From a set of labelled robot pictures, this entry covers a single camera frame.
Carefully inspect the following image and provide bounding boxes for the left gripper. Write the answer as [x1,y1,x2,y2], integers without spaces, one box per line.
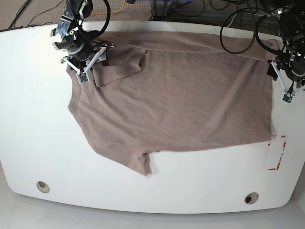
[267,64,279,81]

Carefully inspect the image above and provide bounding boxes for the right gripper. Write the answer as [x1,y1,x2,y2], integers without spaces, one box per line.
[91,49,109,67]

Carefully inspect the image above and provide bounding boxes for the mauve t-shirt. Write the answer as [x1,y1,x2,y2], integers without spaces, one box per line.
[67,31,274,175]

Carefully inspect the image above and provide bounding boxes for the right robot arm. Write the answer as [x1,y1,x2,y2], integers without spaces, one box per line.
[51,0,111,72]

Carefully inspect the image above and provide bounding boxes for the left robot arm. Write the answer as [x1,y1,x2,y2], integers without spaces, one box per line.
[255,0,305,83]

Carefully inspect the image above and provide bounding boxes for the red tape rectangle marking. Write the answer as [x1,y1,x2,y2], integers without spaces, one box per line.
[265,135,287,171]

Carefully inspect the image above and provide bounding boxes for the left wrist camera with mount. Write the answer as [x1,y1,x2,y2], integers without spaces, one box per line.
[267,60,305,104]

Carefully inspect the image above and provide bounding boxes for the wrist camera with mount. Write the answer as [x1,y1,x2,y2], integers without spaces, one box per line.
[61,42,114,83]
[267,60,305,104]

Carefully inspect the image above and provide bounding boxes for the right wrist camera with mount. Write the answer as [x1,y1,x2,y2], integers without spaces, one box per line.
[61,42,114,83]

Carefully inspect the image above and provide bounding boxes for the yellow cable on floor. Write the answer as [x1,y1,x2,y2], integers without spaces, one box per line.
[91,0,126,16]

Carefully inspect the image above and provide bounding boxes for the black cables on floor left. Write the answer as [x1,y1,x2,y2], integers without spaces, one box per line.
[9,0,65,28]

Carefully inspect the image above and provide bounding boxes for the right table cable grommet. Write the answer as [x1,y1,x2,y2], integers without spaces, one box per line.
[244,192,259,205]

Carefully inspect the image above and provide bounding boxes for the table cable grommet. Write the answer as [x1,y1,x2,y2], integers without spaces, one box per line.
[244,192,259,205]
[36,181,50,194]

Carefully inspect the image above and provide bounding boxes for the left table cable grommet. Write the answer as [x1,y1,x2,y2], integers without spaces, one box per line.
[36,181,50,194]

